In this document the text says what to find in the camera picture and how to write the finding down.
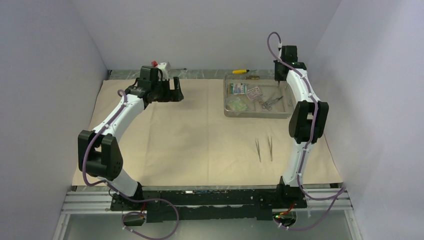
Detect beige surgical wrap cloth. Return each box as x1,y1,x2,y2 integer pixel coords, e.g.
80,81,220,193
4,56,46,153
72,78,344,187

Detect wire mesh instrument tray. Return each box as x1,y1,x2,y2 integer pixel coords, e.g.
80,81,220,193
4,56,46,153
223,74,295,119

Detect steel tweezers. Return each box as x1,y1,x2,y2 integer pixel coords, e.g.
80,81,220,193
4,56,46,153
255,137,262,163
267,136,273,162

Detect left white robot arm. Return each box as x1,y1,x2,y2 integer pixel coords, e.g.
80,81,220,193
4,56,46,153
77,65,184,210

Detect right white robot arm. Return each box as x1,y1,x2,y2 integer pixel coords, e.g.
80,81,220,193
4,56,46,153
274,43,329,208

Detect steel surgical scissors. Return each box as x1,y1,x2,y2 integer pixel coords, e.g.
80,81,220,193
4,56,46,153
259,96,283,111

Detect black yellow short screwdriver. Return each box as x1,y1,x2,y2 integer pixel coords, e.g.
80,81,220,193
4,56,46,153
245,75,260,80

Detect pink suture packet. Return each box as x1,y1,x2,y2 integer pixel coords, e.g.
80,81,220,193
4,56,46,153
246,86,263,102

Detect green suture packet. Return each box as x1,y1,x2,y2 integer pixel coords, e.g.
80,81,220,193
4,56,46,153
227,82,248,95

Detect clear pouch green item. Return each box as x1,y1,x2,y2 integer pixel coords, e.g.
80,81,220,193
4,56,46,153
227,97,249,112

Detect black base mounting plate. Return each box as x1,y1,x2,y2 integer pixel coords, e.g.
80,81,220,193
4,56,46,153
110,187,307,223

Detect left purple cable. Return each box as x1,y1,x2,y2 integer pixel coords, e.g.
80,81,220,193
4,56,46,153
81,89,180,240

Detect purple cable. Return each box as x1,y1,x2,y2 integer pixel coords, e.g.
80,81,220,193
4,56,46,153
81,89,180,240
266,31,347,232

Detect aluminium rail frame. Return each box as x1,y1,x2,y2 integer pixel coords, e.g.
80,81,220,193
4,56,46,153
53,185,353,240

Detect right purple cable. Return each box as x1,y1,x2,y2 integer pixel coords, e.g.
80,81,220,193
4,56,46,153
266,31,347,232

